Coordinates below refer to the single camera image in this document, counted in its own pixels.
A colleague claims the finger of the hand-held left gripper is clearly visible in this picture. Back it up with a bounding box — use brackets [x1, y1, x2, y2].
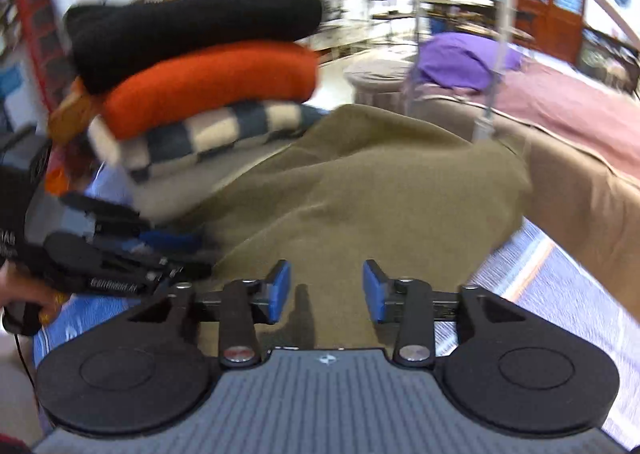
[60, 191, 201, 247]
[45, 232, 211, 296]

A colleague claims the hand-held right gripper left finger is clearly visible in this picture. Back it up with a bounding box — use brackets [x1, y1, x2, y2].
[127, 259, 292, 367]

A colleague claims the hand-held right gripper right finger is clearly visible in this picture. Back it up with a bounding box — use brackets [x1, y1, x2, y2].
[362, 259, 506, 367]

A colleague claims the olive green sweatshirt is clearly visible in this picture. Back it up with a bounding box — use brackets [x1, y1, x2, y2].
[200, 104, 533, 350]

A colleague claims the person's left hand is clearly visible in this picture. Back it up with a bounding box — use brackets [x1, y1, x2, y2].
[0, 264, 63, 310]

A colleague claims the folded pale grey garment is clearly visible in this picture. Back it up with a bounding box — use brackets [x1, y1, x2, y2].
[125, 144, 311, 230]

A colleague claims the folded tan garment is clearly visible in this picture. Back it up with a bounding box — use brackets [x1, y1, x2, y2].
[47, 79, 106, 145]

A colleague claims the folded checked garment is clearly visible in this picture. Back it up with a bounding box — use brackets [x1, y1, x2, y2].
[87, 101, 326, 182]

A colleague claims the red rack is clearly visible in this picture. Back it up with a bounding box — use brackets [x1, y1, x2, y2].
[15, 0, 71, 110]

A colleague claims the folded orange garment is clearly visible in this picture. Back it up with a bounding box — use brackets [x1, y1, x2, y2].
[102, 41, 321, 140]

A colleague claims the blue striped blanket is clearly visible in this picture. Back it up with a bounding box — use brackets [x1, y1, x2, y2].
[32, 174, 640, 435]

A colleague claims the folded black garment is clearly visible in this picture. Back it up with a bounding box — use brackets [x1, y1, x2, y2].
[65, 0, 323, 95]

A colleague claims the round beige stool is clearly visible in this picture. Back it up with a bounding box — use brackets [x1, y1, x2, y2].
[345, 59, 416, 107]

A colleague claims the purple cloth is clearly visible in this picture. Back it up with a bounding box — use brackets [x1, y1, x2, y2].
[415, 31, 523, 92]

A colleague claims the metal pole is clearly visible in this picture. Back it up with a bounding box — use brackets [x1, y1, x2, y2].
[472, 0, 516, 142]

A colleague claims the pink blanket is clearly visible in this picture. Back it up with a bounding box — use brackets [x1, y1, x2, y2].
[415, 54, 640, 180]

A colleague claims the black cable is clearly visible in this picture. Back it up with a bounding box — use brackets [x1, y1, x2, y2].
[10, 329, 41, 410]

